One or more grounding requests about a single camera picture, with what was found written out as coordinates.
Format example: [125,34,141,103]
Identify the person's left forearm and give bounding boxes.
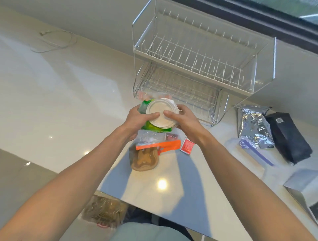
[0,125,139,241]

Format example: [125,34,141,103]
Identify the clear bag with orange band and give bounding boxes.
[135,129,182,156]

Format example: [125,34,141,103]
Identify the white cable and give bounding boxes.
[30,29,78,53]

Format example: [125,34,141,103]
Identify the clear container with blue clips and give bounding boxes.
[225,138,276,182]

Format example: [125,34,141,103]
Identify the person's right hand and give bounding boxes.
[163,104,212,144]

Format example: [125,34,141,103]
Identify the red sauce packet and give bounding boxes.
[181,138,195,153]

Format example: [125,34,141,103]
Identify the clear wrapper with orange print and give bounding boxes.
[137,90,172,102]

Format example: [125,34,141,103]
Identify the clear plastic trash bag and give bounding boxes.
[80,191,129,229]

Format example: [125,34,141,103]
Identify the brown paper cup carrier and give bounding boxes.
[130,146,159,172]

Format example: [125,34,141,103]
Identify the person's left hand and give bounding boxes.
[121,104,161,142]

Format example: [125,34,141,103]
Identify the silver foil bag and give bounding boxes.
[237,104,275,149]

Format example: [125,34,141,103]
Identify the dark window frame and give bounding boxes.
[171,0,318,54]

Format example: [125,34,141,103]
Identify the black plastic bag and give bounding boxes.
[264,112,313,165]

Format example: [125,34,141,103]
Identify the person's blue jeans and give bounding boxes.
[123,207,197,241]

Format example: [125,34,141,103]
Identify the white wire dish rack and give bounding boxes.
[131,0,277,127]

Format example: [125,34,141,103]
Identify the white pouch with black label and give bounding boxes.
[283,169,318,225]

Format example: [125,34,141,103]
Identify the person's right forearm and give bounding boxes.
[198,134,318,241]

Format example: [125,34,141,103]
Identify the person's light green shirt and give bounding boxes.
[109,221,192,241]

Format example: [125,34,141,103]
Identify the green snack bag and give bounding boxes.
[138,99,174,133]

